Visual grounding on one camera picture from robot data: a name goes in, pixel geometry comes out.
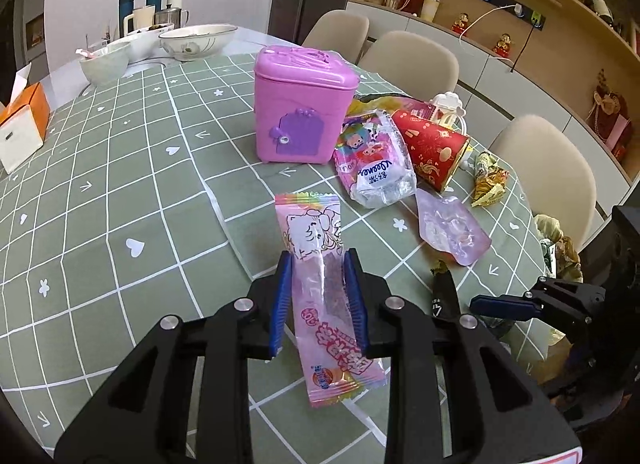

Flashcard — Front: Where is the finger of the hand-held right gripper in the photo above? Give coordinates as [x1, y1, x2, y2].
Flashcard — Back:
[469, 275, 607, 341]

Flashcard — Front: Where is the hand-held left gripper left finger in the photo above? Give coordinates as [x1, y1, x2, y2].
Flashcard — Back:
[52, 249, 296, 464]

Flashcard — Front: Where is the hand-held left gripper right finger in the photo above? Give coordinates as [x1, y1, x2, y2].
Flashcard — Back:
[342, 247, 582, 464]

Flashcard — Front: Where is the pink cartoon candy wrapper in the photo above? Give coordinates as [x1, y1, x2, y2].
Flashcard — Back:
[273, 192, 390, 409]

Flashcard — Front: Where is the dark bin with yellow bag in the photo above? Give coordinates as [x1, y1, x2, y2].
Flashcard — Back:
[492, 213, 586, 365]

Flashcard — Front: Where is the yellow snack packet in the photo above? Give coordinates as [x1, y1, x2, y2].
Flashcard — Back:
[469, 151, 510, 208]

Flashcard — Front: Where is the red gold patterned box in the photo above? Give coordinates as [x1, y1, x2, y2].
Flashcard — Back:
[390, 109, 472, 193]

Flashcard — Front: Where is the black snack wrapper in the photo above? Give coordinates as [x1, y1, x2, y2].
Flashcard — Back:
[430, 259, 460, 320]

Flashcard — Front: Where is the purple clear plastic pouch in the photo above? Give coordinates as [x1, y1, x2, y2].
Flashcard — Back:
[414, 187, 494, 266]

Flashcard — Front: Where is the clear cartoon print pack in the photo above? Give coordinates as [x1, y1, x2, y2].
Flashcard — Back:
[333, 109, 417, 209]

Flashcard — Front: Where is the beige chair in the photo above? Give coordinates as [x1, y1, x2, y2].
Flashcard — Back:
[301, 9, 370, 66]
[357, 30, 460, 100]
[487, 114, 597, 251]

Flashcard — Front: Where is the green checked tablecloth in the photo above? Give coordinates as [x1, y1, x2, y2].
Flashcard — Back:
[0, 51, 552, 464]

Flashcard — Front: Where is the purple toy bin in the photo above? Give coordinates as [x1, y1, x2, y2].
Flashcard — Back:
[252, 45, 359, 165]

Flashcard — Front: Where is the red gift bag with doll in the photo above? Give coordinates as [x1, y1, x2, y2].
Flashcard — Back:
[584, 69, 632, 160]

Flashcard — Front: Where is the large flower pattern bowl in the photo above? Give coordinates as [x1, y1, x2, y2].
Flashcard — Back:
[158, 24, 239, 62]

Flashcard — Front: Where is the small white bowl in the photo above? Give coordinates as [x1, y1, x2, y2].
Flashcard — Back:
[79, 41, 132, 86]

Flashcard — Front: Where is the steel pitcher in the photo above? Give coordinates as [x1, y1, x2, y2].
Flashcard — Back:
[160, 7, 191, 30]

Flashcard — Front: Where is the white orange tissue box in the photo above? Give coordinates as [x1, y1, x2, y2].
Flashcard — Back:
[0, 66, 51, 175]

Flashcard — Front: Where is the black cable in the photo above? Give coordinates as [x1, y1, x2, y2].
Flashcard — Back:
[512, 24, 536, 73]

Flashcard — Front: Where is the white cable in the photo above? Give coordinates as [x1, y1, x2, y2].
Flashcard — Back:
[458, 6, 516, 63]

